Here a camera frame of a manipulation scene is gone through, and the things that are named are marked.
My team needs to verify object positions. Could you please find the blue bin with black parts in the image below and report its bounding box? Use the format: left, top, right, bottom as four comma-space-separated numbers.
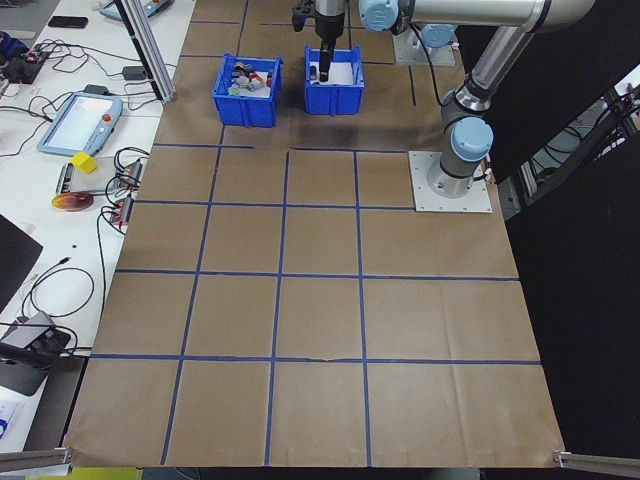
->
303, 43, 365, 117

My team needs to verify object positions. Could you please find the blue bin with push buttons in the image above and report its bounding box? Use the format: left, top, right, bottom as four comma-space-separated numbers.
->
211, 51, 285, 129

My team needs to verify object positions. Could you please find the grey hub box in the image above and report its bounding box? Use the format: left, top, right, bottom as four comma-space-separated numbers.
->
0, 310, 72, 357

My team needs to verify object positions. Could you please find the white box blue print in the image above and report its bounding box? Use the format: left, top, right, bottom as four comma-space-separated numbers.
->
0, 398, 25, 442

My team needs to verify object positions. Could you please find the light blue teach pendant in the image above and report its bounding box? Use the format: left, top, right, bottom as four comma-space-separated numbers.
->
36, 91, 124, 157
97, 0, 174, 21

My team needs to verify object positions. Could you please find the yellow cube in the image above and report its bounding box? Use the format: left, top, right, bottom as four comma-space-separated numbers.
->
69, 152, 98, 176

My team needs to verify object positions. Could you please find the grey flat device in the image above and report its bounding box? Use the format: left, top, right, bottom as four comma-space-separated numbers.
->
53, 162, 109, 196

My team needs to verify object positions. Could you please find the red round disc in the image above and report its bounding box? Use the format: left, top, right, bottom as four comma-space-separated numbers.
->
50, 193, 96, 213

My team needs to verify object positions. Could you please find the white side table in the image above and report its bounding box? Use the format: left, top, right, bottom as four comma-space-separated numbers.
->
0, 0, 197, 454

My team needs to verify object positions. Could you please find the black electronics board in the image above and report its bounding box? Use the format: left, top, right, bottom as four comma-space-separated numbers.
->
3, 48, 52, 85

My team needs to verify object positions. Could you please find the black stand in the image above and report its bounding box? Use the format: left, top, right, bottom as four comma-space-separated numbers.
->
0, 344, 50, 399

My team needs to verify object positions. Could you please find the yellow green sheet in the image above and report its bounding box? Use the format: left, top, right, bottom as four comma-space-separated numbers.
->
24, 466, 144, 480

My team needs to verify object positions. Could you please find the aluminium profile bar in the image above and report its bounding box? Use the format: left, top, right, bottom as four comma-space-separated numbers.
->
552, 448, 640, 479
0, 446, 75, 477

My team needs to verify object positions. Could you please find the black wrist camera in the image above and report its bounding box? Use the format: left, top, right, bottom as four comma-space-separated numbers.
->
291, 0, 316, 33

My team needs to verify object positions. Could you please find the white square base plate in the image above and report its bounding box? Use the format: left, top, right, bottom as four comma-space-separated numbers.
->
408, 149, 494, 215
392, 28, 464, 67

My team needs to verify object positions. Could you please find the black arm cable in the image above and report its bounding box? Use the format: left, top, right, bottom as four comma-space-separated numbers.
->
408, 21, 448, 108

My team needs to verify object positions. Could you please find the aluminium profile post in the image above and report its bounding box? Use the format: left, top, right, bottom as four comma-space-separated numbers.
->
113, 0, 177, 105

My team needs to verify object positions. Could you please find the grey orange cable adapter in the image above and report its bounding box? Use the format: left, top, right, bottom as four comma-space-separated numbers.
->
121, 159, 147, 187
106, 196, 135, 227

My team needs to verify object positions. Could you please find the metal V-shaped frame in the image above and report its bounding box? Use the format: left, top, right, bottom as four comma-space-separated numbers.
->
499, 77, 640, 222

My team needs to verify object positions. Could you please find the long black cable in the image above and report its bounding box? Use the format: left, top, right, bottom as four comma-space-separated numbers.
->
96, 144, 151, 304

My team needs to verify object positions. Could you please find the black looped cable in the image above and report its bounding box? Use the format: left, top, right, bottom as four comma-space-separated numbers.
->
28, 256, 97, 322

